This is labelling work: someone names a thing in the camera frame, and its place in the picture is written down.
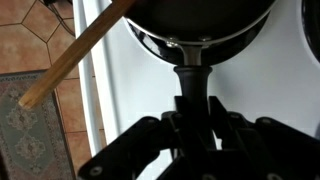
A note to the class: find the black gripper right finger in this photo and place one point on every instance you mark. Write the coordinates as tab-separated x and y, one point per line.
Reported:
274	150

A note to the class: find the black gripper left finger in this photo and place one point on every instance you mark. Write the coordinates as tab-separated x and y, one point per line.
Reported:
129	154

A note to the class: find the wooden spatula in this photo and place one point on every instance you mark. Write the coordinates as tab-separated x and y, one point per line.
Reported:
74	53

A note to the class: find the black frying pan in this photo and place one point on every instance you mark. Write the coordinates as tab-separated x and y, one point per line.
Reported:
199	34

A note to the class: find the white electric stove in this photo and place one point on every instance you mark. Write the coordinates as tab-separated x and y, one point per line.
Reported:
276	75

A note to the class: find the patterned green floor rug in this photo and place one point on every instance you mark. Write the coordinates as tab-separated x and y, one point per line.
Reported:
32	142

